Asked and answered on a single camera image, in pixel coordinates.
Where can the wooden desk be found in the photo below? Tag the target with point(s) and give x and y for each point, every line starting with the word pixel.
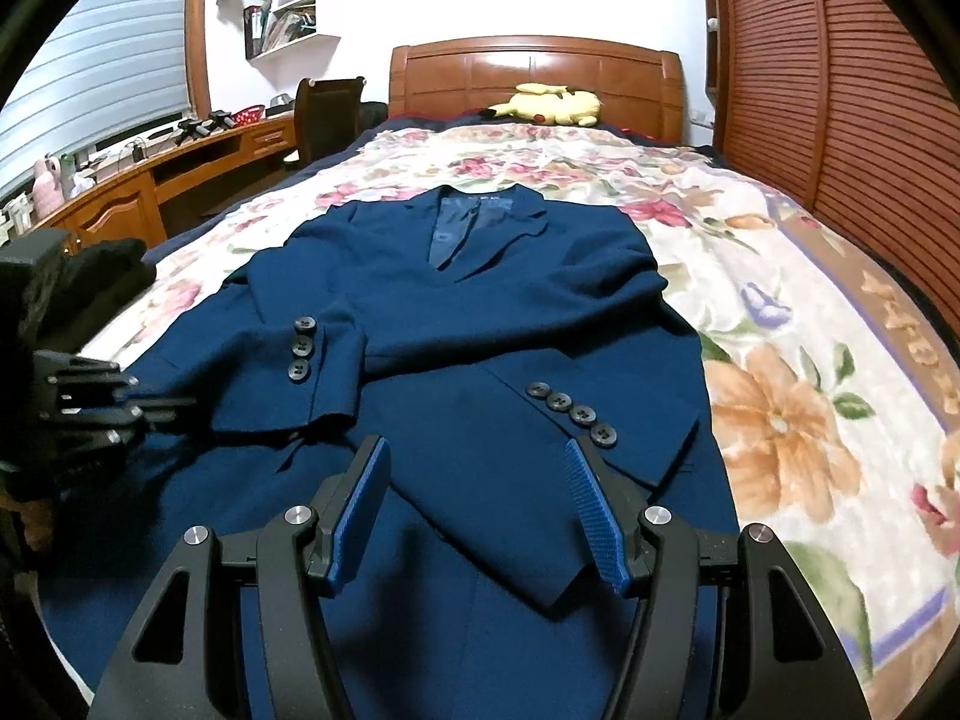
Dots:
pixel 156 199

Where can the window blind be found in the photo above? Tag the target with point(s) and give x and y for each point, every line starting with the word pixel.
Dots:
pixel 109 66

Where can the wooden bed headboard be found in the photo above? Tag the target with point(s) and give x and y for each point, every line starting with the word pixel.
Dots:
pixel 641 90

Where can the black garment pile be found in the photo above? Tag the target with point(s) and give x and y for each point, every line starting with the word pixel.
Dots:
pixel 95 285

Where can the navy blue suit jacket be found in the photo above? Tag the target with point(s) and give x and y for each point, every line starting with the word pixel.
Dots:
pixel 478 334

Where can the dark desk chair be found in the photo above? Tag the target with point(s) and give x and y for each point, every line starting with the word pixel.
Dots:
pixel 326 116

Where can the wooden louvered wardrobe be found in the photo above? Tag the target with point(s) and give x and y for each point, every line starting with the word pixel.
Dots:
pixel 834 103

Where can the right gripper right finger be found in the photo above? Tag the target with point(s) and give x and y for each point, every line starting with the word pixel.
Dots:
pixel 608 506

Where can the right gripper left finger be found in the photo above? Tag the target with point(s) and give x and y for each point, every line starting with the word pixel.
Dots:
pixel 346 507

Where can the red basket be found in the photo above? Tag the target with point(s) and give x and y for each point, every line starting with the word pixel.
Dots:
pixel 248 115

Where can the yellow plush toy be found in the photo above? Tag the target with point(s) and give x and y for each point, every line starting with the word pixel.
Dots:
pixel 548 105

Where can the floral bed blanket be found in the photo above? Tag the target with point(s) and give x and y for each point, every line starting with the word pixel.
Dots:
pixel 834 404

